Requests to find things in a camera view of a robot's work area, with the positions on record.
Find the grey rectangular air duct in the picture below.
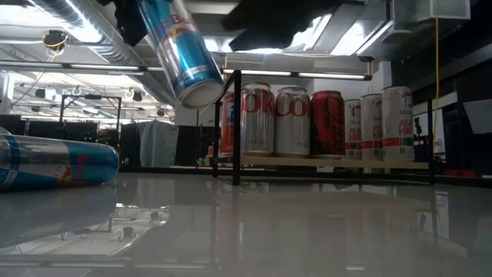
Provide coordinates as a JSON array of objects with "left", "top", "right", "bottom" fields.
[{"left": 311, "top": 2, "right": 395, "bottom": 58}]

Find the black mesh cart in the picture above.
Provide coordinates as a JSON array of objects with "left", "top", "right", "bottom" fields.
[{"left": 411, "top": 117, "right": 434, "bottom": 165}]

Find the white ventilation unit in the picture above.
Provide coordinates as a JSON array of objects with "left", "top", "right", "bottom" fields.
[{"left": 417, "top": 0, "right": 472, "bottom": 21}]

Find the grey tilted panel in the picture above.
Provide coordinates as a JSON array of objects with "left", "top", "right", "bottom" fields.
[{"left": 463, "top": 98, "right": 492, "bottom": 135}]

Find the white Celsius can black lid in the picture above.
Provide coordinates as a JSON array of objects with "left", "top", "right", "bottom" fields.
[
  {"left": 361, "top": 93, "right": 383, "bottom": 162},
  {"left": 380, "top": 85, "right": 415, "bottom": 162},
  {"left": 344, "top": 98, "right": 363, "bottom": 161}
]

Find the teal Red Bull can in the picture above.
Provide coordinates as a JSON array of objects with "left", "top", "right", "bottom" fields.
[{"left": 137, "top": 0, "right": 226, "bottom": 109}]

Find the grey hanging cloth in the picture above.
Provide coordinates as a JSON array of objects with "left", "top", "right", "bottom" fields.
[{"left": 138, "top": 121, "right": 180, "bottom": 168}]

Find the silver spiral air duct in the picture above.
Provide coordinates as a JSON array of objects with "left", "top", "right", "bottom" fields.
[{"left": 32, "top": 0, "right": 178, "bottom": 107}]

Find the silver Diet Coke can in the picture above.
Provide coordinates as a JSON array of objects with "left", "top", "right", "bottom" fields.
[
  {"left": 240, "top": 81, "right": 275, "bottom": 157},
  {"left": 274, "top": 86, "right": 311, "bottom": 158}
]

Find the silver blue Red Bull can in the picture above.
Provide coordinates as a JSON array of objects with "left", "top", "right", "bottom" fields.
[{"left": 0, "top": 128, "right": 120, "bottom": 192}]

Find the Fanta soda can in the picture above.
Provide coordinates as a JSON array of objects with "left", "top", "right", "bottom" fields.
[{"left": 221, "top": 92, "right": 234, "bottom": 155}]

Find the black metal rack frame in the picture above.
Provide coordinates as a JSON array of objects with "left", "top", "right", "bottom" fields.
[{"left": 59, "top": 94, "right": 122, "bottom": 134}]

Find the black yellow cable reel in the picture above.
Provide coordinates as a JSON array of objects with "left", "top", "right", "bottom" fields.
[{"left": 42, "top": 29, "right": 70, "bottom": 53}]

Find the long fluorescent light bar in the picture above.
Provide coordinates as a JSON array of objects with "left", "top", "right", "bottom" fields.
[{"left": 0, "top": 59, "right": 373, "bottom": 82}]

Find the person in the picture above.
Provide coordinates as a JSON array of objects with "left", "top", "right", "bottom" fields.
[{"left": 98, "top": 128, "right": 120, "bottom": 153}]

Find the red soda can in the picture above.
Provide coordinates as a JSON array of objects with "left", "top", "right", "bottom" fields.
[{"left": 309, "top": 90, "right": 346, "bottom": 157}]

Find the black partition screen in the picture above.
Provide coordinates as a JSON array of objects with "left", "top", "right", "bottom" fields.
[{"left": 0, "top": 115, "right": 99, "bottom": 143}]

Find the wooden shelf black metal frame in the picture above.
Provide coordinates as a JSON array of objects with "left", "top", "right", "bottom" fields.
[{"left": 213, "top": 70, "right": 437, "bottom": 185}]

